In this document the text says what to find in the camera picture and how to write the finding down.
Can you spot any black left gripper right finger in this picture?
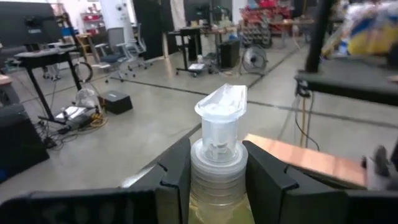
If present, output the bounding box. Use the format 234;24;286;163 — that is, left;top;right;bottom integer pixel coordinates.
242;140;398;224

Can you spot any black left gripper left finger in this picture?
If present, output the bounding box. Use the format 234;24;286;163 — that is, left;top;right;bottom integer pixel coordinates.
0;136;192;224

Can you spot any yellow soap pump bottle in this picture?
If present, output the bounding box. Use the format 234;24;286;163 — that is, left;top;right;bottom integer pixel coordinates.
188;83;256;224

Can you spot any black cabinet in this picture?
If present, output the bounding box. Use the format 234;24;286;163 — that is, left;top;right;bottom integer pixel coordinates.
0;102;50;185

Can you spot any black floor box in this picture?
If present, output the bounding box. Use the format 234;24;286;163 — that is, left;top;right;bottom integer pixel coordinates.
98;90;134;115

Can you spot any small white fan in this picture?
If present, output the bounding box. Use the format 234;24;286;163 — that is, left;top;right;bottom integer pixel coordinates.
74;88;100;109

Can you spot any black floor fan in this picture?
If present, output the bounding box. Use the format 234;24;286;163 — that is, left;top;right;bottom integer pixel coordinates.
241;45;269;75

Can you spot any grey office chair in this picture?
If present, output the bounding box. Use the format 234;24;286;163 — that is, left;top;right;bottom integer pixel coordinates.
124;23;154;72
98;27;137;84

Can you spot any black computer tower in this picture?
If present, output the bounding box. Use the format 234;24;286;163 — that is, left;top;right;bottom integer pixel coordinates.
219;39;241;69

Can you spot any yellow blue container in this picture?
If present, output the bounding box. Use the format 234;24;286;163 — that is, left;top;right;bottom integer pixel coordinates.
322;4;398;60

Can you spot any copper top table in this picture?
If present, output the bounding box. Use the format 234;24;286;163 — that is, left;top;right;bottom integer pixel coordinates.
203;18;315;34

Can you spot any white round pillar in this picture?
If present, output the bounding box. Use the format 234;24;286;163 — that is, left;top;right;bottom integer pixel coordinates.
99;0;135;43

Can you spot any large black screen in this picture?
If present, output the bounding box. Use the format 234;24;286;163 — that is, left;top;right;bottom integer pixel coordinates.
0;1;63;48

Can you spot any black standing desk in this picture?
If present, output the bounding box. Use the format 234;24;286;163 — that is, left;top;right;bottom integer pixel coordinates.
167;27;220;78

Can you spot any red parts shelf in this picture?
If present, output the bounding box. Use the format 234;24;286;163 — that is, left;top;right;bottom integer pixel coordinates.
239;0;293;47

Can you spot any floor cable bundle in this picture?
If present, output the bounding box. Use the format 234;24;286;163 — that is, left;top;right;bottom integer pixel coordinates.
35;110;109;151

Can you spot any black aluminium table frame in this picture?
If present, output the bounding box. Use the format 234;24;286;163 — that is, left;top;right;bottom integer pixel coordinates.
304;0;336;74

